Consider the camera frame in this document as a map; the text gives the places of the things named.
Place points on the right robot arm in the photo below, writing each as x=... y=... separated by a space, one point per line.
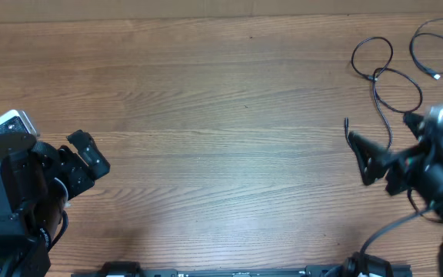
x=433 y=204

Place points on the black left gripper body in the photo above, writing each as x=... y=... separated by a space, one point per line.
x=68 y=168

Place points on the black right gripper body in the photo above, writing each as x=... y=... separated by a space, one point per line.
x=402 y=172

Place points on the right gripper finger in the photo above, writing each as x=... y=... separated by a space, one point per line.
x=373 y=160
x=416 y=123

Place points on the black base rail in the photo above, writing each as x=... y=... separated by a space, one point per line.
x=370 y=265

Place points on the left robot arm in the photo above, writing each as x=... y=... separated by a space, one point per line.
x=36 y=181

